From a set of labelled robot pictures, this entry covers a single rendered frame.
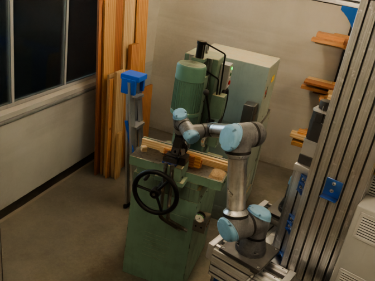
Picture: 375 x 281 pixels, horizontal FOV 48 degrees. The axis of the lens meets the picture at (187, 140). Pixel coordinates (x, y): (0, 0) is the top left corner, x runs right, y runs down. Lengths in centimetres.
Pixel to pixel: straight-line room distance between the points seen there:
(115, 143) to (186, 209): 158
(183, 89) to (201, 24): 246
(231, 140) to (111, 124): 231
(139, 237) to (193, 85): 109
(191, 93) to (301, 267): 111
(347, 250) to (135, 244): 145
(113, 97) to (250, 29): 171
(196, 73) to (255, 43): 234
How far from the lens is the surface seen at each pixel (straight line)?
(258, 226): 201
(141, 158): 262
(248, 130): 184
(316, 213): 208
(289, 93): 475
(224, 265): 222
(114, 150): 406
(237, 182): 188
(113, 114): 393
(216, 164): 264
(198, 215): 257
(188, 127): 216
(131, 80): 334
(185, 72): 243
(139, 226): 286
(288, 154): 496
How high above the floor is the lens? 209
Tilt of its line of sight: 24 degrees down
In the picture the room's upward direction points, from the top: 9 degrees clockwise
